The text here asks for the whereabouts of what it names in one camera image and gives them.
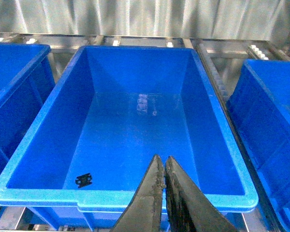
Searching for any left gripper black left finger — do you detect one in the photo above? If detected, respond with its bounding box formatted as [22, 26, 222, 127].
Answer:
[111, 154, 165, 232]

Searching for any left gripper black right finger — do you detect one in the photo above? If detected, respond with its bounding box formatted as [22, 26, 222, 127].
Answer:
[165, 156, 237, 232]

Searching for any blue bin with buttons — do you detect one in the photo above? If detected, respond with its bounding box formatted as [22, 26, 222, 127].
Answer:
[0, 43, 55, 174]

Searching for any small black plastic clip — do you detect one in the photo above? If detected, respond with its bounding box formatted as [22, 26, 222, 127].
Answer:
[75, 173, 92, 188]

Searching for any empty blue middle bin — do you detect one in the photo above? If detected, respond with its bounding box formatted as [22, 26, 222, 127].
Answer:
[0, 46, 258, 230]

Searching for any blue right target bin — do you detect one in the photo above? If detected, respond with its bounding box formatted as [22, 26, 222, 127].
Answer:
[227, 59, 290, 232]

